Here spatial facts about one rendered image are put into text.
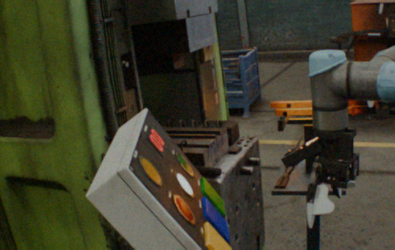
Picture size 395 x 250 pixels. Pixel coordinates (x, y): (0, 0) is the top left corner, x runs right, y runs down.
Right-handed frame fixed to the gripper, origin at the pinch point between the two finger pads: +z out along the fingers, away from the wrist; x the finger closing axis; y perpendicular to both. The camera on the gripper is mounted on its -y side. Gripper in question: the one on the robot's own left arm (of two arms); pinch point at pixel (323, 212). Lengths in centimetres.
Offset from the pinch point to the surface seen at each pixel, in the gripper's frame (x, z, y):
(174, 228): -39.6, -16.2, -4.5
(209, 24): 25, -40, -47
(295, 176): 68, 27, -46
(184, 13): 9, -44, -42
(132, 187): -42.8, -23.4, -8.1
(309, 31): 720, 37, -366
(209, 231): -30.8, -10.6, -5.9
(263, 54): 690, 81, -465
